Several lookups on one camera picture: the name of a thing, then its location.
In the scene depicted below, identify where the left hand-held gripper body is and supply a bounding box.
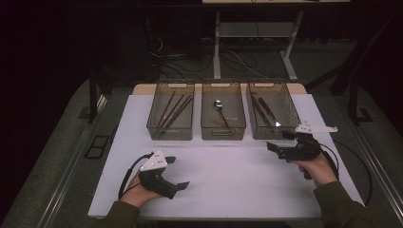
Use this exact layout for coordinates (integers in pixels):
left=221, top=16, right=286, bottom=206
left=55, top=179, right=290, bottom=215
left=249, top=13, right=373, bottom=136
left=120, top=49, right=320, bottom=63
left=138, top=149, right=179, bottom=200

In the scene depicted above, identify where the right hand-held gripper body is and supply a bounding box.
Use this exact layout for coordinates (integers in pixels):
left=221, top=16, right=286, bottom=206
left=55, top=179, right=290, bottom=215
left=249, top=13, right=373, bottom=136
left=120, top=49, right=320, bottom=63
left=278, top=123, right=338, bottom=162

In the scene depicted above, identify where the smoky clear plastic bin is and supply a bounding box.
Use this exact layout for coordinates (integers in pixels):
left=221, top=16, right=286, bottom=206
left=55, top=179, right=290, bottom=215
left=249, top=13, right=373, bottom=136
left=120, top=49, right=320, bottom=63
left=201, top=79, right=247, bottom=142
left=245, top=79, right=303, bottom=141
left=146, top=80, right=196, bottom=142

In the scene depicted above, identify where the black chopstick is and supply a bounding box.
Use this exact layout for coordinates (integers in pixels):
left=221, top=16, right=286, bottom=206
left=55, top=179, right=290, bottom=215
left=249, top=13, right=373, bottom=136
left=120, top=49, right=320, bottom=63
left=165, top=95, right=193, bottom=127
left=164, top=97, right=194, bottom=129

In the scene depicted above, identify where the shiny metal spoon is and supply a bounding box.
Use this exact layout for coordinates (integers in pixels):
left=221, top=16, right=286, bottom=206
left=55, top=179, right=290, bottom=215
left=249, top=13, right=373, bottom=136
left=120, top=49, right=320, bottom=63
left=213, top=99, right=231, bottom=128

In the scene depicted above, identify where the person's left hand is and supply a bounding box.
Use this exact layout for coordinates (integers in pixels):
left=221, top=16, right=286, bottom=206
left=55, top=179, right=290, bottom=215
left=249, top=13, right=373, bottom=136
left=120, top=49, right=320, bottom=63
left=120, top=175, right=163, bottom=209

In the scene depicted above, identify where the person's right hand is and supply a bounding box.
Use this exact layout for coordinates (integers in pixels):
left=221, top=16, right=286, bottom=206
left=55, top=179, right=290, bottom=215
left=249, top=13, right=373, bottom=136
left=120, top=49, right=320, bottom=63
left=291, top=153, right=338, bottom=188

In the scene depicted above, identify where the white table cover sheet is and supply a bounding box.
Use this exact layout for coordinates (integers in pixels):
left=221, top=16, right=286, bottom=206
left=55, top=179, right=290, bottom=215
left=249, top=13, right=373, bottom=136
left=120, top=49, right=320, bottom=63
left=87, top=93, right=370, bottom=221

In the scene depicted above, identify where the black metal stand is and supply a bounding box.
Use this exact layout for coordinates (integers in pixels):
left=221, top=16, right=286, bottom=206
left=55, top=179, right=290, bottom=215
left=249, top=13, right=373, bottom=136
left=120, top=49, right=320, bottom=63
left=88, top=67, right=113, bottom=124
left=305, top=13, right=400, bottom=126

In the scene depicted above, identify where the black floor plate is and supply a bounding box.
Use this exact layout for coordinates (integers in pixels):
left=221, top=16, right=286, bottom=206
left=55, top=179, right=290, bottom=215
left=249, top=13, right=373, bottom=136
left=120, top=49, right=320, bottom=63
left=84, top=135, right=111, bottom=160

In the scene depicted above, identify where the white-legged desk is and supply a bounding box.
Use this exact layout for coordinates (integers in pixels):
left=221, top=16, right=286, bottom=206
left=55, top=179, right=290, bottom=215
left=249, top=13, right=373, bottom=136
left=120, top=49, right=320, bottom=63
left=201, top=0, right=351, bottom=82

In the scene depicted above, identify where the left hand-held gripper black cable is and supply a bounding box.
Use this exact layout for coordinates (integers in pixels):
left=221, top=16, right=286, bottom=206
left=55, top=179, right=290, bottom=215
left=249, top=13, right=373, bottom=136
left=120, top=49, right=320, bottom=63
left=118, top=152, right=155, bottom=200

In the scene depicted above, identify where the hand-held gripper black cable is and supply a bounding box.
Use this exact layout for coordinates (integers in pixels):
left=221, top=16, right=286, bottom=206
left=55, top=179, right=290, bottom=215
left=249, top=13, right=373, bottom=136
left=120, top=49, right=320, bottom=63
left=319, top=139, right=374, bottom=207
left=118, top=152, right=155, bottom=200

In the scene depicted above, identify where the right hand-held gripper black cable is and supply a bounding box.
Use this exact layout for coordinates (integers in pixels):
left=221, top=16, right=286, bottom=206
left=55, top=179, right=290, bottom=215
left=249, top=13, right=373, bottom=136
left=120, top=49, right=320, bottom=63
left=319, top=139, right=374, bottom=207

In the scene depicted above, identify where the metal floor rail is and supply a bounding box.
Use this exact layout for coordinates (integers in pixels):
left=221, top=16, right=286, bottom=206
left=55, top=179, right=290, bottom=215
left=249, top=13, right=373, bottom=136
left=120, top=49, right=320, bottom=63
left=346, top=122, right=403, bottom=219
left=34, top=93, right=110, bottom=228

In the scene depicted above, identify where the tangle of floor cables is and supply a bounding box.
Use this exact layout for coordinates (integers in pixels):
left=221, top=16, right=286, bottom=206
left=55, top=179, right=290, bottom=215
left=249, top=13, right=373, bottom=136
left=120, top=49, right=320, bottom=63
left=148, top=36, right=270, bottom=82

